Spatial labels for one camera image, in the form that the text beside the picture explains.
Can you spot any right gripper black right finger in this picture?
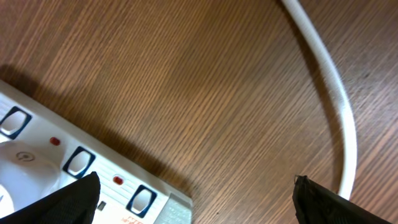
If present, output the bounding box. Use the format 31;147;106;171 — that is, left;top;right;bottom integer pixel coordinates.
292;175;391;224

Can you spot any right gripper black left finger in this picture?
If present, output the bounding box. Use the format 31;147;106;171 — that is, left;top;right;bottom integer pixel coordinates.
1;172;101;224

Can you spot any white USB charger plug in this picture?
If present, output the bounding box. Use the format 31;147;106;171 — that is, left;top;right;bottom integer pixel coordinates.
1;141;60;218

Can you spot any white power strip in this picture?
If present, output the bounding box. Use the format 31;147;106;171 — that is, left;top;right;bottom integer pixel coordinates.
1;82;193;223

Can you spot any white power strip cord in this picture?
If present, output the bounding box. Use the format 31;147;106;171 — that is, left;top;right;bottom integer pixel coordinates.
280;0;358;201

